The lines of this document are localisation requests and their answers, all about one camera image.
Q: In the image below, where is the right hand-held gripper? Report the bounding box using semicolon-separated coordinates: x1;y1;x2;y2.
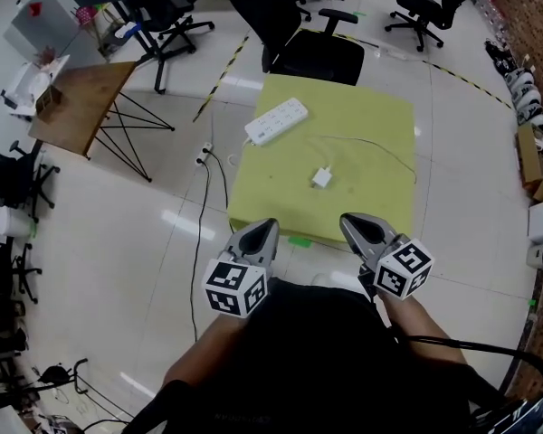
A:
339;212;435;300

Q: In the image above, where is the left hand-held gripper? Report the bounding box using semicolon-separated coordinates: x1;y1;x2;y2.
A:
202;218;281;319

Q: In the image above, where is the white charger with cable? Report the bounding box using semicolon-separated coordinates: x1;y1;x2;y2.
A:
306;135;418;191

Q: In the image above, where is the white power strip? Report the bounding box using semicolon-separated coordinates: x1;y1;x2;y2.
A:
244;98;310;147

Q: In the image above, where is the person's right forearm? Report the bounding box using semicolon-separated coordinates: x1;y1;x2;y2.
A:
379;294;465;365

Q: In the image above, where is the person's left forearm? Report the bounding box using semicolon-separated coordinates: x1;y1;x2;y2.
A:
162;316;250;392

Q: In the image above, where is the yellow-green covered table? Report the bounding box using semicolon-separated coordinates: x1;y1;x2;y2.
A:
227;73;418;247

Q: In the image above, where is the small white extension socket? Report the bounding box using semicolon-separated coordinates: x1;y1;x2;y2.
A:
195;141;214;166

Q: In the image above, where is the person's torso in black shirt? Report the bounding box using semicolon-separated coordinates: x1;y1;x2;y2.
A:
130;278;503;434

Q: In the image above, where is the black-yellow striped floor tape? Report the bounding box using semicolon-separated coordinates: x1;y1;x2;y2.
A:
192;36;251;124
423;59;513;111

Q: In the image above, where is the brown cardboard box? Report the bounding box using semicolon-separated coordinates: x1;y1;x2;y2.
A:
515;124;543;201

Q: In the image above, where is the black office chair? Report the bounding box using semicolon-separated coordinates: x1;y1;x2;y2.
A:
0;140;61;223
130;0;216;95
229;0;366;86
384;0;485;52
0;237;44;305

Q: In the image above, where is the row of white helmets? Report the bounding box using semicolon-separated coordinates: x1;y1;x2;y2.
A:
504;70;543;133

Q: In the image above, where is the black metal stand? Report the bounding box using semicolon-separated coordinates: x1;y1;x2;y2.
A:
38;357;91;395

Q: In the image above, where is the white tabletop appliance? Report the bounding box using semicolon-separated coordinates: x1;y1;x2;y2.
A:
2;61;55;119

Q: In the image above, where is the small dried plant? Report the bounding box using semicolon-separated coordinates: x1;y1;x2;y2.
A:
33;45;60;70

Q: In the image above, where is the pink perforated basket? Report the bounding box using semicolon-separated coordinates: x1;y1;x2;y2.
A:
74;5;96;27

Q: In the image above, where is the white cabinet with red mark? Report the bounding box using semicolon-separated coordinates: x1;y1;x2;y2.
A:
3;0;101;62

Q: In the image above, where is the black floor cable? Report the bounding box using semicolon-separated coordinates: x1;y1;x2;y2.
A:
189;149;230;343

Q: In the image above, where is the wooden table with wire legs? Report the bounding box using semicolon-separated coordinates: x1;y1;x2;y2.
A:
28;61;176;184

